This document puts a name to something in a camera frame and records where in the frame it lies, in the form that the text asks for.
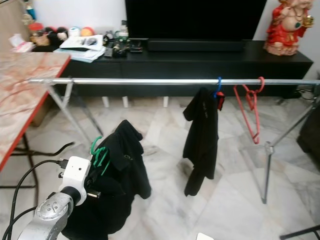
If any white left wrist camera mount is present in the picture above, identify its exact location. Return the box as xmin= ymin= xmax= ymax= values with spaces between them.
xmin=58 ymin=156 xmax=92 ymax=203

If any marble table with red edge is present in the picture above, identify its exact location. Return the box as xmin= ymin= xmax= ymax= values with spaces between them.
xmin=0 ymin=51 xmax=76 ymax=191

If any blue plastic hanger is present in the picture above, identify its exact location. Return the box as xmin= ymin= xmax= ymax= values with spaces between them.
xmin=212 ymin=76 xmax=224 ymax=99

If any white paper stack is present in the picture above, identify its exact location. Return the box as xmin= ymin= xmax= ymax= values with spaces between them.
xmin=58 ymin=34 xmax=106 ymax=63

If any red plastic hanger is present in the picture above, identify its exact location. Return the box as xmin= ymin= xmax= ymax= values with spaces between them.
xmin=233 ymin=76 xmax=266 ymax=146

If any orange ball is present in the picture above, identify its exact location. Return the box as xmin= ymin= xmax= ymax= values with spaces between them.
xmin=80 ymin=26 xmax=95 ymax=37

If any pink tissue pack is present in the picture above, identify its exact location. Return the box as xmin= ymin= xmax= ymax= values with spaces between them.
xmin=10 ymin=33 xmax=35 ymax=53

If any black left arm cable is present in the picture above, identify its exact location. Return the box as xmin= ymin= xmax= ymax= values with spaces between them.
xmin=2 ymin=159 xmax=70 ymax=240

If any black television console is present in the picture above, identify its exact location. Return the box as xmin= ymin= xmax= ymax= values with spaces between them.
xmin=30 ymin=39 xmax=315 ymax=108

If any beaded hanging ornament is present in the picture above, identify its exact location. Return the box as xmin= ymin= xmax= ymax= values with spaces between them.
xmin=21 ymin=0 xmax=37 ymax=25

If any red-lidded jar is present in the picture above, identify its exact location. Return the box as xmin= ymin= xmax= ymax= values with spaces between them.
xmin=28 ymin=22 xmax=48 ymax=47

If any black soundbar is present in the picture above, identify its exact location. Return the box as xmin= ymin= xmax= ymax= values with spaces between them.
xmin=146 ymin=39 xmax=246 ymax=52

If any black metal floor stand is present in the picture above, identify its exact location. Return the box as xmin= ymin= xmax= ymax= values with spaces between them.
xmin=279 ymin=224 xmax=320 ymax=240

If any light wooden cabinet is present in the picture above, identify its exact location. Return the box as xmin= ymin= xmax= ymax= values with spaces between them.
xmin=0 ymin=0 xmax=31 ymax=53

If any green plastic hanger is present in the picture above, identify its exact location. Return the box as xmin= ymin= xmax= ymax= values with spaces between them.
xmin=90 ymin=136 xmax=111 ymax=177

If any black t-shirt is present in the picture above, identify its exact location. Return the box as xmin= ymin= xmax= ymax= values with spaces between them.
xmin=182 ymin=87 xmax=226 ymax=197
xmin=62 ymin=119 xmax=152 ymax=240

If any clear plastic bottle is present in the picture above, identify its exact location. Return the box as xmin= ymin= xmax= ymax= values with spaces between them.
xmin=116 ymin=20 xmax=129 ymax=43

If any silver metal clothes rack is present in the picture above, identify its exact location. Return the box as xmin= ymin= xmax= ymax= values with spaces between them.
xmin=28 ymin=76 xmax=320 ymax=205

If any dark sofa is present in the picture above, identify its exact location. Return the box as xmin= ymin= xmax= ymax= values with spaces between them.
xmin=296 ymin=105 xmax=320 ymax=156

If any black round figurine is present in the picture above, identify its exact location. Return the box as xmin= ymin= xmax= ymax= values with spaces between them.
xmin=45 ymin=26 xmax=58 ymax=47
xmin=56 ymin=26 xmax=69 ymax=42

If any red laughing buddha statue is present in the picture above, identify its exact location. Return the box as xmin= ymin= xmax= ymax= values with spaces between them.
xmin=263 ymin=0 xmax=315 ymax=57

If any black flat television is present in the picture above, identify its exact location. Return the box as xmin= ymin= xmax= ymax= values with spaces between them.
xmin=125 ymin=0 xmax=268 ymax=42

